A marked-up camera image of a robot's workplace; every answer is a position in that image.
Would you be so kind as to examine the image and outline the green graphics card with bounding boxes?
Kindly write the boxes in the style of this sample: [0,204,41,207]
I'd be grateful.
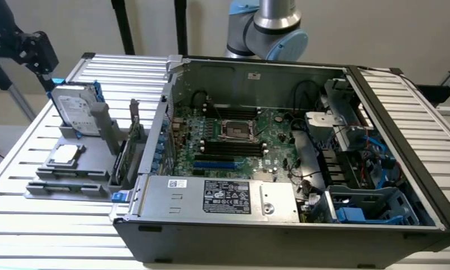
[127,98,147,147]

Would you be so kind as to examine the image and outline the RAM stick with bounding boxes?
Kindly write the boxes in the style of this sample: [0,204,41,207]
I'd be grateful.
[110,138,129,187]

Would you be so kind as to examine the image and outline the red wire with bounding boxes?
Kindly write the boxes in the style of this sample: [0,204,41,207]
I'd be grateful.
[358,139,403,182]

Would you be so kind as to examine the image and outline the black open PC case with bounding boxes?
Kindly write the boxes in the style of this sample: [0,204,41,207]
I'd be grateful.
[111,54,450,265]

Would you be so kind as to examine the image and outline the black expansion slot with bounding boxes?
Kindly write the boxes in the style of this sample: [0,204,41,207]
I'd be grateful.
[193,155,235,161]

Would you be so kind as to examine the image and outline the blue wire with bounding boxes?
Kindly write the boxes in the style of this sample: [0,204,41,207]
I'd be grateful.
[362,134,399,177]

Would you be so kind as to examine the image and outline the grey air shroud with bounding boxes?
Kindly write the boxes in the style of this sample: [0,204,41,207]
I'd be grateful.
[288,130,326,188]

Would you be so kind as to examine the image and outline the black box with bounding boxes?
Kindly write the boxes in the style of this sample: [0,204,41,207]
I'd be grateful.
[414,83,450,105]

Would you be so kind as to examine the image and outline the silver power supply unit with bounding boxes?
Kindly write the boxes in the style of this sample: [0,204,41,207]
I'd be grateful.
[127,175,300,223]

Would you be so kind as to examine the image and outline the silver CPU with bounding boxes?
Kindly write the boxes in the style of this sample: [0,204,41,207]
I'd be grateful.
[49,144,86,165]

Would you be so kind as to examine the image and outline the blue expansion slot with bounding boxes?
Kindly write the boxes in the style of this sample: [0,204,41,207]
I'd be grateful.
[193,160,237,170]

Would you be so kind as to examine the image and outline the CPU socket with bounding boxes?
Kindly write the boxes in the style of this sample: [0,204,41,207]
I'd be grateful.
[218,119,258,142]

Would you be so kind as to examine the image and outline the black RAM slot bank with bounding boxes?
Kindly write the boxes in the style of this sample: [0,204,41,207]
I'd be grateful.
[205,106,258,121]
[201,139,266,156]

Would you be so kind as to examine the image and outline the blue plastic disk bay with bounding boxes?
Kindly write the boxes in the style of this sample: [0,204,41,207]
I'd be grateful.
[311,184,422,227]

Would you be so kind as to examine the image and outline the thin black cable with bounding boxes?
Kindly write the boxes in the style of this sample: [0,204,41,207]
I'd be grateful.
[358,65,438,106]

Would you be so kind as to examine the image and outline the silver hard disk blue bracket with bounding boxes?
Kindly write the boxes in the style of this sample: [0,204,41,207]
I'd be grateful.
[43,79,105,138]

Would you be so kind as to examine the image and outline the black looped cable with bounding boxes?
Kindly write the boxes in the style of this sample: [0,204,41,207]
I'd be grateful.
[190,89,209,108]
[292,79,320,114]

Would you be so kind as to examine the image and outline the silver chipset heatsink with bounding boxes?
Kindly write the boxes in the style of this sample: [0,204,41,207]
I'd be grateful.
[251,172,279,183]

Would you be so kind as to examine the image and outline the green motherboard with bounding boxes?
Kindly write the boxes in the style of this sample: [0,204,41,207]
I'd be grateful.
[167,107,320,197]

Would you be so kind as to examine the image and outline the black vertical pole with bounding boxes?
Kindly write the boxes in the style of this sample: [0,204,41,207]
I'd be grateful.
[173,0,189,56]
[110,0,137,56]

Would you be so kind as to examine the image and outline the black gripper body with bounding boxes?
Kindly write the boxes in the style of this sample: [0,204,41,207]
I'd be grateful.
[0,25,25,60]

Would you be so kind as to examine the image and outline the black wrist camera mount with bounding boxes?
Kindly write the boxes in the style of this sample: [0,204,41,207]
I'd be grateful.
[15,30,59,77]

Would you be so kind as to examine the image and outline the black fan assembly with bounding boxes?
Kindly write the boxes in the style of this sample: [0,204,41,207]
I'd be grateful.
[316,148,366,190]

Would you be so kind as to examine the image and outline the metal drive cage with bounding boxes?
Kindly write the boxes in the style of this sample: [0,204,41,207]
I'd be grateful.
[304,78,375,153]

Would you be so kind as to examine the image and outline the grey parts rack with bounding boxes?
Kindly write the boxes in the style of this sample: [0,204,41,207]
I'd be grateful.
[25,102,151,199]

